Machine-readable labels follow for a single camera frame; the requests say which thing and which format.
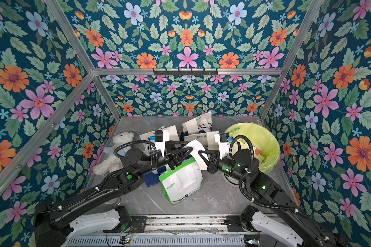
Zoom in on green white takeout bag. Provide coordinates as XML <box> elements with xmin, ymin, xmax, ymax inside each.
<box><xmin>159</xmin><ymin>158</ymin><xmax>203</xmax><ymax>205</ymax></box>

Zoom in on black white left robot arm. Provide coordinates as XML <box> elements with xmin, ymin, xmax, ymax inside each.
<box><xmin>33</xmin><ymin>140</ymin><xmax>192</xmax><ymax>247</ymax></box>

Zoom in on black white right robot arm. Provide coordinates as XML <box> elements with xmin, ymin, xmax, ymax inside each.
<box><xmin>198</xmin><ymin>133</ymin><xmax>348</xmax><ymax>247</ymax></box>

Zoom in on back left blue white bag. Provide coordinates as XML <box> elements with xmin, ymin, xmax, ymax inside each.
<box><xmin>140</xmin><ymin>125</ymin><xmax>180</xmax><ymax>149</ymax></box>

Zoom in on blue white bag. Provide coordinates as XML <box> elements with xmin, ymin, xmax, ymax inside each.
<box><xmin>140</xmin><ymin>125</ymin><xmax>180</xmax><ymax>149</ymax></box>
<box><xmin>143</xmin><ymin>172</ymin><xmax>160</xmax><ymax>187</ymax></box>
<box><xmin>182</xmin><ymin>112</ymin><xmax>212</xmax><ymax>135</ymax></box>
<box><xmin>184</xmin><ymin>131</ymin><xmax>219</xmax><ymax>150</ymax></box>

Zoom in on white trash bin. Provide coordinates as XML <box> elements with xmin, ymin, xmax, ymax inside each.
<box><xmin>222</xmin><ymin>174</ymin><xmax>239</xmax><ymax>187</ymax></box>

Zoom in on back right blue white bag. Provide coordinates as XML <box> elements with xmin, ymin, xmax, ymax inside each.
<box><xmin>182</xmin><ymin>112</ymin><xmax>212</xmax><ymax>135</ymax></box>

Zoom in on front left blue white bag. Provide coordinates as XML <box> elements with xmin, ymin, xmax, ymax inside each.
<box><xmin>143</xmin><ymin>172</ymin><xmax>160</xmax><ymax>187</ymax></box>

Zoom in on paper scraps in bin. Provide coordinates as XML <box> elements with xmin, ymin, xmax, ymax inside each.
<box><xmin>253</xmin><ymin>147</ymin><xmax>265</xmax><ymax>163</ymax></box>

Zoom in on white teddy bear blue shirt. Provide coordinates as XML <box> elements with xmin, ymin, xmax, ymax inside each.
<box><xmin>93</xmin><ymin>132</ymin><xmax>134</xmax><ymax>176</ymax></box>

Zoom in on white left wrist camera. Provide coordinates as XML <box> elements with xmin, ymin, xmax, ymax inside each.
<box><xmin>154</xmin><ymin>130</ymin><xmax>170</xmax><ymax>157</ymax></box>

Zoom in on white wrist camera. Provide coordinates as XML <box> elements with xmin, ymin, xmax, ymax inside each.
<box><xmin>154</xmin><ymin>130</ymin><xmax>170</xmax><ymax>157</ymax></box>
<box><xmin>214</xmin><ymin>132</ymin><xmax>233</xmax><ymax>160</ymax></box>

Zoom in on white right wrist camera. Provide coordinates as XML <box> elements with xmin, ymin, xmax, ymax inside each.
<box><xmin>214</xmin><ymin>132</ymin><xmax>233</xmax><ymax>160</ymax></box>

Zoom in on black wall hook rail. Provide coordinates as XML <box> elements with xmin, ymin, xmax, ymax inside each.
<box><xmin>153</xmin><ymin>69</ymin><xmax>218</xmax><ymax>77</ymax></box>

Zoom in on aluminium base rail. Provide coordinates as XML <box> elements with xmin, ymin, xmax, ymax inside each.
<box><xmin>61</xmin><ymin>213</ymin><xmax>297</xmax><ymax>247</ymax></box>

